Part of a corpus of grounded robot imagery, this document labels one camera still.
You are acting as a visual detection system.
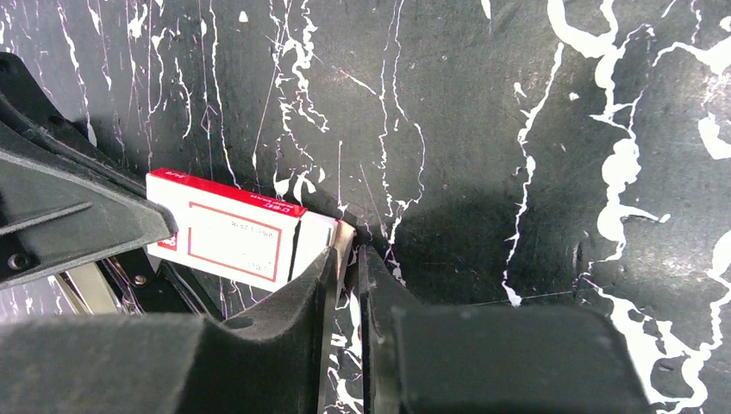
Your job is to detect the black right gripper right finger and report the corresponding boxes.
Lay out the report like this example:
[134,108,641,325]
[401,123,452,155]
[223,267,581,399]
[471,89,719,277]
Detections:
[358,246,651,413]

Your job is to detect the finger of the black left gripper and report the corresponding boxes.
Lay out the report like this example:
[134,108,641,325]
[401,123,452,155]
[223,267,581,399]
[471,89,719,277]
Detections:
[1,52,177,288]

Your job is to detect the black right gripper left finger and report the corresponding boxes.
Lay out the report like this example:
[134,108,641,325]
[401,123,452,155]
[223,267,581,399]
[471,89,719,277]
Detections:
[1,248,337,413]

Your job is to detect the red white staple box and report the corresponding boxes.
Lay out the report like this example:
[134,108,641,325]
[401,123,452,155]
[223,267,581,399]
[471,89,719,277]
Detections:
[146,168,306,292]

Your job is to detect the cardboard staple box tray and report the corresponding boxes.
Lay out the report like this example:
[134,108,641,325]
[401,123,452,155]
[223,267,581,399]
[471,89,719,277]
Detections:
[291,211,356,289]

